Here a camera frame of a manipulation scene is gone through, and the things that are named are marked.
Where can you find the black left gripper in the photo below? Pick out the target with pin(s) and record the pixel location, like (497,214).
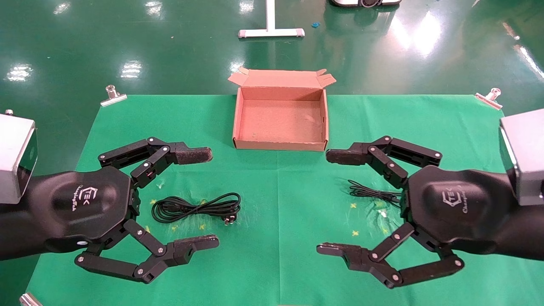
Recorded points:
(80,204)

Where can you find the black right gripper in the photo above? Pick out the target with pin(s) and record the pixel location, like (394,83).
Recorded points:
(459,208)

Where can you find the open brown cardboard box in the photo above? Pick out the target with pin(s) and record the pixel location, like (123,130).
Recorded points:
(280,121)

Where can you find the green table cloth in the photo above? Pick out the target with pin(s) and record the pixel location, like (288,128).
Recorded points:
(276,263)

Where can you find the silver metal binder clip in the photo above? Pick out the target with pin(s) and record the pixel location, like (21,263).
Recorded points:
(489,100)
(29,300)
(113,98)

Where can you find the white T-shaped stand base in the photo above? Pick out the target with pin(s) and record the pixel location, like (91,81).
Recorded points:
(270,31)

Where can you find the black and white machine base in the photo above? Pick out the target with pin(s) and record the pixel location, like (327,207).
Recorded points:
(365,2)

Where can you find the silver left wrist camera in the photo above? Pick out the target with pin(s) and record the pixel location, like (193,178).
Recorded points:
(12,153)

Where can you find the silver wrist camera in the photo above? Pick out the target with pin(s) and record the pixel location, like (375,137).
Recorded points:
(12,153)
(527,148)

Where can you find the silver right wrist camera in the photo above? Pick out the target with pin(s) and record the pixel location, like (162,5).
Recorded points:
(527,148)

